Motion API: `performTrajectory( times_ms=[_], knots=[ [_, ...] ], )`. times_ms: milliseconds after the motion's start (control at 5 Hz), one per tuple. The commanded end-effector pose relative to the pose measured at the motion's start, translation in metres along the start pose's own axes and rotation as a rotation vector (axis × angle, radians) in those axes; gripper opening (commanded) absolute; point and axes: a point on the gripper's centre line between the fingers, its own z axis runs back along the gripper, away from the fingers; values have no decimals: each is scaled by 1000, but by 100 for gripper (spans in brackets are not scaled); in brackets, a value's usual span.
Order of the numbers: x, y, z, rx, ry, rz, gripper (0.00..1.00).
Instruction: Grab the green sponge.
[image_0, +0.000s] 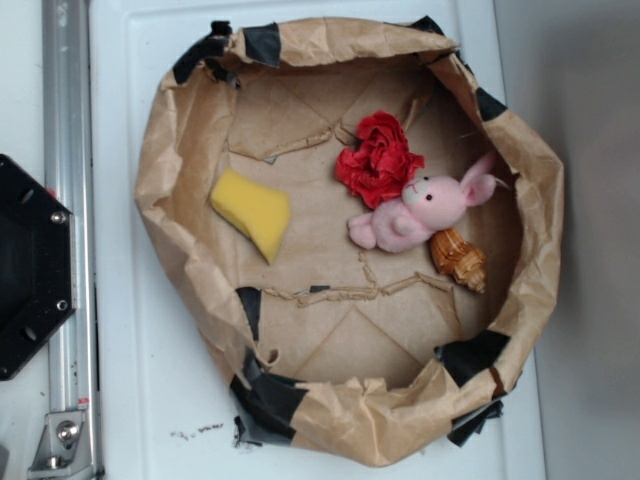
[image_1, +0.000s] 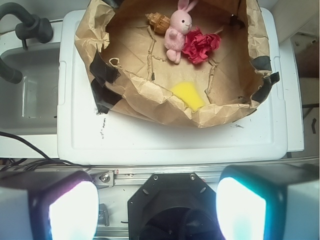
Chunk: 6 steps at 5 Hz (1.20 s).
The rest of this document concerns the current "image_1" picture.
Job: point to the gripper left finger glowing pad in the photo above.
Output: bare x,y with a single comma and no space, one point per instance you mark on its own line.
48,205

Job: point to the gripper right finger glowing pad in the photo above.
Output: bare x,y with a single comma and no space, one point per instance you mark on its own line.
269,202

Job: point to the yellow-green sponge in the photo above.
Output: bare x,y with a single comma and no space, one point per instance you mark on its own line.
188,93

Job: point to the white sink basin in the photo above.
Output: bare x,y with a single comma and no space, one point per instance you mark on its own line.
30,107

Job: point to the crumpled brown paper bag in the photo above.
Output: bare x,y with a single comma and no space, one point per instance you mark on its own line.
130,73

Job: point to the red crumpled paper flower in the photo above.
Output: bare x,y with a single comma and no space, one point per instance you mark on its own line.
198,46

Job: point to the black faucet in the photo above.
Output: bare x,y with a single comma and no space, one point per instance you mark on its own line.
31,26

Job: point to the pink plush bunny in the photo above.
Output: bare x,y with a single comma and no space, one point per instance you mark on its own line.
180,25

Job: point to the brown seashell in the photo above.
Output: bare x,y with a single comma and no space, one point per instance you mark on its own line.
159,22

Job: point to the aluminium rail with bracket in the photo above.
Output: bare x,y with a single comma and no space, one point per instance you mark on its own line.
137,176

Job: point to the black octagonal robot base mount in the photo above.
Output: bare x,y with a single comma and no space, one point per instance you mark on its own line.
173,206

